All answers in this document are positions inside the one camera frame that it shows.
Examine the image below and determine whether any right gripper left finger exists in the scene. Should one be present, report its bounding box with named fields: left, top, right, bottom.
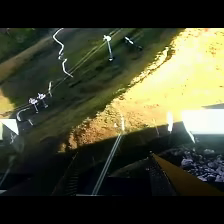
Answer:
left=51, top=151, right=84, bottom=197

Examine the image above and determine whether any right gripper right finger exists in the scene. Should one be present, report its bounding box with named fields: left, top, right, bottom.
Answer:
left=147, top=152, right=178, bottom=197

